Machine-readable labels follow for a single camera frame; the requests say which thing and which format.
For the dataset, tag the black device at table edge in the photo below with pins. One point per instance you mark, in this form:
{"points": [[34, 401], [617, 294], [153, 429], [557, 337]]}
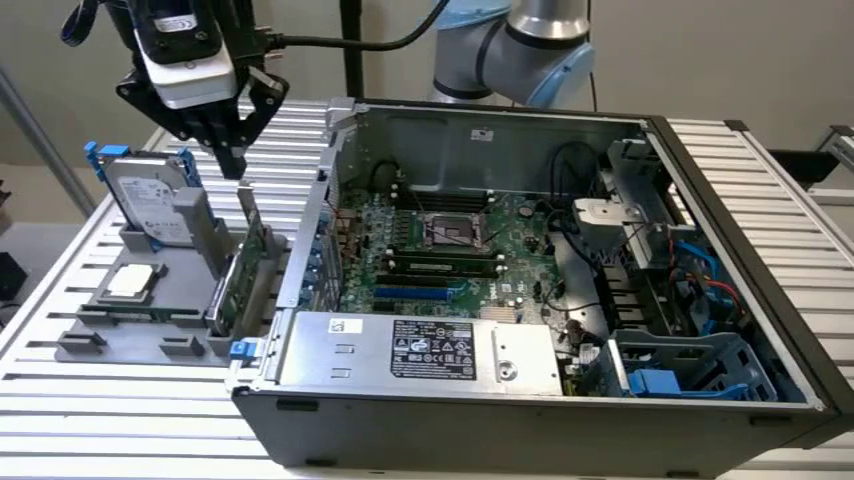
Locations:
{"points": [[12, 277]]}

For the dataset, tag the green motherboard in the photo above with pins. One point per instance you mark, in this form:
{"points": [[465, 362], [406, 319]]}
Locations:
{"points": [[514, 280]]}

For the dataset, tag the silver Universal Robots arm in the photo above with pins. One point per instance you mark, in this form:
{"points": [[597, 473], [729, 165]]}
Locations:
{"points": [[528, 55]]}

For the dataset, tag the grey parts rack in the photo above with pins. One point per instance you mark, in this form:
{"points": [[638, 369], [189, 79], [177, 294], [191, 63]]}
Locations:
{"points": [[181, 285]]}

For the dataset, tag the CPU socket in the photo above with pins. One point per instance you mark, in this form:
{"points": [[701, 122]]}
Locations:
{"points": [[454, 228]]}

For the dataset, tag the green RAM stick on rack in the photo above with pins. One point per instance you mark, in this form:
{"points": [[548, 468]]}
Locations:
{"points": [[154, 313]]}

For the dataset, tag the black expansion slot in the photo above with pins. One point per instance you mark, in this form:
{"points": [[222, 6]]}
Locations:
{"points": [[407, 280]]}

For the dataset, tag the green graphics card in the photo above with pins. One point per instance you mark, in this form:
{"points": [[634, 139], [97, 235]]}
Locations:
{"points": [[243, 270]]}

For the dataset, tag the aluminium profile frame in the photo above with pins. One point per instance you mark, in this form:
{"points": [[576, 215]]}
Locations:
{"points": [[834, 150]]}

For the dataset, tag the silver power supply unit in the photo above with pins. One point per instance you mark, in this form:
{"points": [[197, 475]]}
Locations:
{"points": [[427, 355]]}

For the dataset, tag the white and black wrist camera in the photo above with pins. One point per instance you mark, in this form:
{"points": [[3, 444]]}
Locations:
{"points": [[187, 55]]}

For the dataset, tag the black open PC case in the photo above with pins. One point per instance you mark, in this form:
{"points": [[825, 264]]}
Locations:
{"points": [[508, 430]]}

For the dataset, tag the blue-grey plastic disk bay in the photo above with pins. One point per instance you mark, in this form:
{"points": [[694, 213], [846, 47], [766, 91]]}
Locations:
{"points": [[694, 367]]}

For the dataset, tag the silver CPU chip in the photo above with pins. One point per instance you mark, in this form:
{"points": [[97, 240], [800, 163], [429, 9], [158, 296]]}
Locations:
{"points": [[131, 280]]}

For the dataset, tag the installed black RAM stick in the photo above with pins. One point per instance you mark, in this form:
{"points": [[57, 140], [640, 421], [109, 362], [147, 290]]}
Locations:
{"points": [[443, 266]]}

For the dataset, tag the grey metal drive cage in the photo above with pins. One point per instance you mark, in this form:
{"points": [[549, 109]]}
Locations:
{"points": [[634, 200]]}

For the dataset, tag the hard disk in blue caddy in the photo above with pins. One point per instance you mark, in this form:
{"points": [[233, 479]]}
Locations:
{"points": [[150, 200]]}

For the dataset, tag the black box beside table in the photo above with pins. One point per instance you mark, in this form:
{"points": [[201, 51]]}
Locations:
{"points": [[801, 167]]}

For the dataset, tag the black vertical pole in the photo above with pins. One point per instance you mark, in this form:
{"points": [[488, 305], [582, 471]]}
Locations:
{"points": [[351, 65]]}

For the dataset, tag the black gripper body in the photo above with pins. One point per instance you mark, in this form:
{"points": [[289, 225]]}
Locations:
{"points": [[250, 35]]}

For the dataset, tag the grey slanted pole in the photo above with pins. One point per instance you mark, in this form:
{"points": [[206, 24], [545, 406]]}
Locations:
{"points": [[41, 145]]}

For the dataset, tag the blue expansion slot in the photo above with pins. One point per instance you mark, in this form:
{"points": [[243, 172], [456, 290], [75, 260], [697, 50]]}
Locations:
{"points": [[410, 293]]}

